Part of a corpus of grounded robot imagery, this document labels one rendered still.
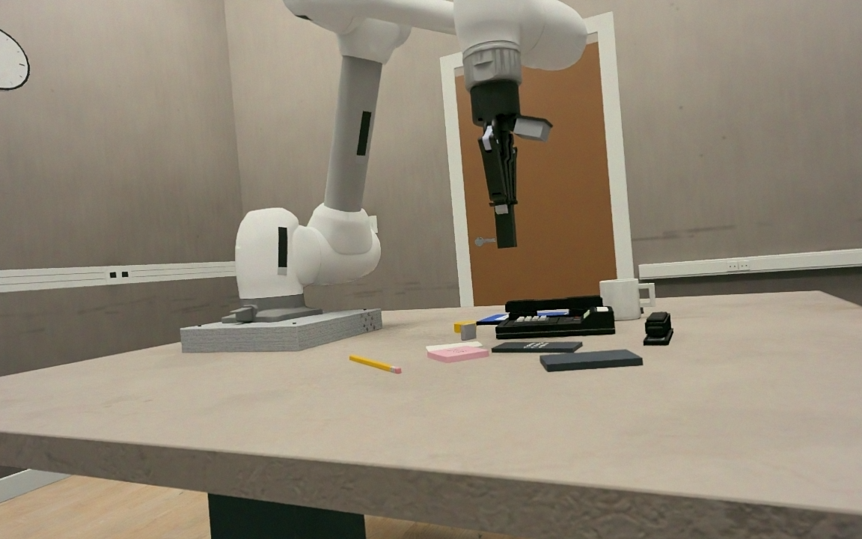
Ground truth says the yellow pencil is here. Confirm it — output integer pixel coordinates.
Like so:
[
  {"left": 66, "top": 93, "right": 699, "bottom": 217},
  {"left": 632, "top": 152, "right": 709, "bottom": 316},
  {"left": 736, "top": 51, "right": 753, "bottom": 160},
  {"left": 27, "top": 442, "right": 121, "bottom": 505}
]
[{"left": 349, "top": 355, "right": 401, "bottom": 374}]

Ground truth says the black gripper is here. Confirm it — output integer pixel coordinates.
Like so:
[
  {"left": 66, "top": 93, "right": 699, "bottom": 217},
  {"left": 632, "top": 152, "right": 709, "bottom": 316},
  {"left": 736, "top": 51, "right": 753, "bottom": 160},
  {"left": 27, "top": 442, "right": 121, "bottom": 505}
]
[{"left": 470, "top": 81, "right": 521, "bottom": 249}]

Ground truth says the blank white sheet of paper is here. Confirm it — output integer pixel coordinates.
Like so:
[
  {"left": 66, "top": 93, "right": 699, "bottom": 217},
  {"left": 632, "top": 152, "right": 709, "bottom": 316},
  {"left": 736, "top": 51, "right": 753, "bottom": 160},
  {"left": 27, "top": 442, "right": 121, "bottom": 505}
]
[{"left": 426, "top": 341, "right": 483, "bottom": 352}]

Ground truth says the grey mug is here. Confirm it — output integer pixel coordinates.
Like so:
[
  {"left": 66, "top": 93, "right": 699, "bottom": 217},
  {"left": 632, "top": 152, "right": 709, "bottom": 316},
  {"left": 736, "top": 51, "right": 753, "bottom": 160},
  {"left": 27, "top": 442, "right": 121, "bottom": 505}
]
[{"left": 599, "top": 278, "right": 655, "bottom": 321}]

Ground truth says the blue notebook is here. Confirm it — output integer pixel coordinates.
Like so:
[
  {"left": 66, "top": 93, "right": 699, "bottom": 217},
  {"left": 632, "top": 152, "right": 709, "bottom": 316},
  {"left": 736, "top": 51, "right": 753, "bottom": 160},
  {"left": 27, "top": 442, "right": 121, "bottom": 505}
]
[{"left": 476, "top": 311, "right": 569, "bottom": 326}]

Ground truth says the black telephone handset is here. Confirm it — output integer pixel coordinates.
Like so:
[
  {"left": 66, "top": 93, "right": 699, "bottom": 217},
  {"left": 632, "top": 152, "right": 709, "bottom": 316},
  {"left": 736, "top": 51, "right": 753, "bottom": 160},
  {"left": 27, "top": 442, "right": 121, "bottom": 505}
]
[{"left": 505, "top": 295, "right": 603, "bottom": 314}]

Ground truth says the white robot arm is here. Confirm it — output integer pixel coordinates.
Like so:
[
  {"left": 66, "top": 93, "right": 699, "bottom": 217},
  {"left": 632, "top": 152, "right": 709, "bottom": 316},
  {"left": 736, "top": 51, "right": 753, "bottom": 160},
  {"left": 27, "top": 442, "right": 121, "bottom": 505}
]
[{"left": 221, "top": 0, "right": 587, "bottom": 324}]

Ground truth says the yellow cylinder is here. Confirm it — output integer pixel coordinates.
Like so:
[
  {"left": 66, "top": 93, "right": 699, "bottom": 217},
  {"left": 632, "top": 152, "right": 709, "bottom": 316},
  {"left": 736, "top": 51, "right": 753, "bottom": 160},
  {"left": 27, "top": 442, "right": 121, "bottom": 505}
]
[{"left": 454, "top": 321, "right": 477, "bottom": 333}]

